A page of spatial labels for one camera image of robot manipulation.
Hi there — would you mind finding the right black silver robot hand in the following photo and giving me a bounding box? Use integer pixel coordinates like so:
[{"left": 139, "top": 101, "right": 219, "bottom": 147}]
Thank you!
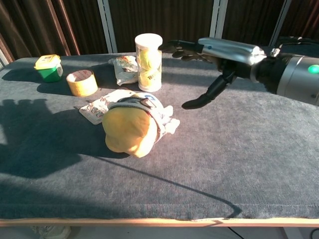
[{"left": 159, "top": 37, "right": 267, "bottom": 110}]

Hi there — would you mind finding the grey table cloth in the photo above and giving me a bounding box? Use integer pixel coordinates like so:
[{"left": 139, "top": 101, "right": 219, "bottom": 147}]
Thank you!
[{"left": 0, "top": 52, "right": 319, "bottom": 221}]

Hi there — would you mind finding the white frame post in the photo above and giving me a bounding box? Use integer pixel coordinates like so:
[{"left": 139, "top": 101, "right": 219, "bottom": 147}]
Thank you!
[
  {"left": 269, "top": 0, "right": 293, "bottom": 47},
  {"left": 97, "top": 0, "right": 118, "bottom": 54},
  {"left": 209, "top": 0, "right": 228, "bottom": 38},
  {"left": 0, "top": 48, "right": 13, "bottom": 67}
]

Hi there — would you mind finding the dark brown pleated curtain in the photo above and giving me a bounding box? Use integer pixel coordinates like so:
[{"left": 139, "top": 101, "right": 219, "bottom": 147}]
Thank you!
[{"left": 0, "top": 0, "right": 319, "bottom": 63}]

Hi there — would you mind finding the clear tennis ball tube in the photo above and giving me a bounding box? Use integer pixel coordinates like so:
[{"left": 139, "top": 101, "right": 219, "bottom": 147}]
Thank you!
[{"left": 135, "top": 33, "right": 163, "bottom": 93}]

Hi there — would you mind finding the white snack bag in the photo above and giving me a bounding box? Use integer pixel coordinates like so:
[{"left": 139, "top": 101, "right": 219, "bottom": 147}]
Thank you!
[{"left": 108, "top": 55, "right": 139, "bottom": 87}]

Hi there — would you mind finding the yellow packing tape roll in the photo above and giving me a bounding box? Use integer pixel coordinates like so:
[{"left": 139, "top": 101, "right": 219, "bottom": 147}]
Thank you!
[{"left": 66, "top": 70, "right": 99, "bottom": 97}]

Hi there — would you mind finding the flat white blister pack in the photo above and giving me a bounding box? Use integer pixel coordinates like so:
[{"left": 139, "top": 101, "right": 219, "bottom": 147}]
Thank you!
[{"left": 79, "top": 89, "right": 137, "bottom": 125}]

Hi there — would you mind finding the yellow plush toy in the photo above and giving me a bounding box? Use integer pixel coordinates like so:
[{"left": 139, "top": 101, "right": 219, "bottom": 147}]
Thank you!
[{"left": 102, "top": 92, "right": 180, "bottom": 159}]

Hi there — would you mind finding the green box with yellow lid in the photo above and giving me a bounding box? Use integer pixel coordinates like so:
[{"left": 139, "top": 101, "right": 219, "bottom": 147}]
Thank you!
[{"left": 34, "top": 54, "right": 63, "bottom": 83}]

